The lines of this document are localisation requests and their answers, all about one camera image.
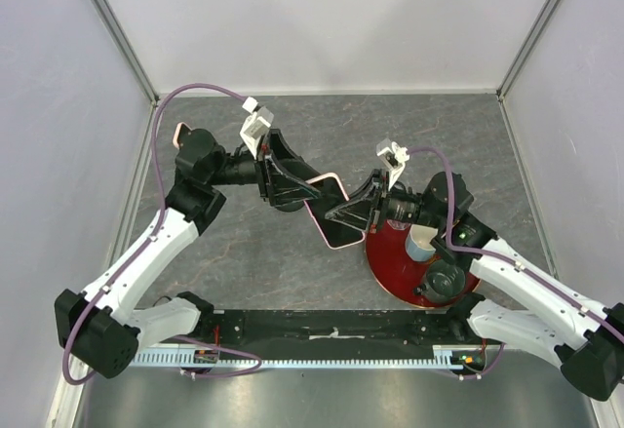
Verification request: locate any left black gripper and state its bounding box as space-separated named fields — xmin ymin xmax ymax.
xmin=208 ymin=129 xmax=323 ymax=207

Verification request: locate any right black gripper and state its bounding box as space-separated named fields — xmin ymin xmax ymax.
xmin=326 ymin=169 xmax=446 ymax=233

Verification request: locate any pink case smartphone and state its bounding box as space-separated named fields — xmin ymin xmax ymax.
xmin=304 ymin=173 xmax=365 ymax=250
xmin=173 ymin=122 xmax=192 ymax=150

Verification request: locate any black round base phone holder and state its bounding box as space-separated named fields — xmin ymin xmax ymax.
xmin=275 ymin=202 xmax=304 ymax=213

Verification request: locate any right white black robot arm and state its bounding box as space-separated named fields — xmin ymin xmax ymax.
xmin=321 ymin=171 xmax=623 ymax=402

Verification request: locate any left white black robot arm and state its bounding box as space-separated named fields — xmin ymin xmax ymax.
xmin=54 ymin=123 xmax=319 ymax=384

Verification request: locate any clear glass cup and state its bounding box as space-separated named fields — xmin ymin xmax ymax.
xmin=387 ymin=220 xmax=410 ymax=231

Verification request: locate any red round tray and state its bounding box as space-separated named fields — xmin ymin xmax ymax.
xmin=365 ymin=221 xmax=481 ymax=309

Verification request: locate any light blue white mug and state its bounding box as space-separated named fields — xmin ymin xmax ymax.
xmin=405 ymin=224 xmax=438 ymax=262

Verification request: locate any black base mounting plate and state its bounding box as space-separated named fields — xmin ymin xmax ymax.
xmin=158 ymin=308 xmax=504 ymax=362

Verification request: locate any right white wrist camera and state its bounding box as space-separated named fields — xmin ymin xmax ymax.
xmin=375 ymin=138 xmax=410 ymax=188

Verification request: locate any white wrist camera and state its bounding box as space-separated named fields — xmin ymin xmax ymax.
xmin=240 ymin=97 xmax=274 ymax=159
xmin=375 ymin=138 xmax=410 ymax=188

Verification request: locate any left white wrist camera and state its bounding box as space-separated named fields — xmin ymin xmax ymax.
xmin=240 ymin=97 xmax=274 ymax=159

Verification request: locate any aluminium frame front rail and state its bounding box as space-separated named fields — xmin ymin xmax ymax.
xmin=67 ymin=307 xmax=602 ymax=349

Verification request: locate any slotted cable duct rail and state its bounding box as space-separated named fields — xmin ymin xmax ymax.
xmin=130 ymin=344 xmax=464 ymax=370

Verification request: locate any left aluminium corner post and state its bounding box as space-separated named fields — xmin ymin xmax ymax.
xmin=91 ymin=0 xmax=159 ymax=103

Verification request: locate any aluminium corner post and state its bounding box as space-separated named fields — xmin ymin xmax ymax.
xmin=91 ymin=0 xmax=159 ymax=103
xmin=496 ymin=0 xmax=564 ymax=102

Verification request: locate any right aluminium corner post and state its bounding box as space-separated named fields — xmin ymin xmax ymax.
xmin=496 ymin=0 xmax=564 ymax=102

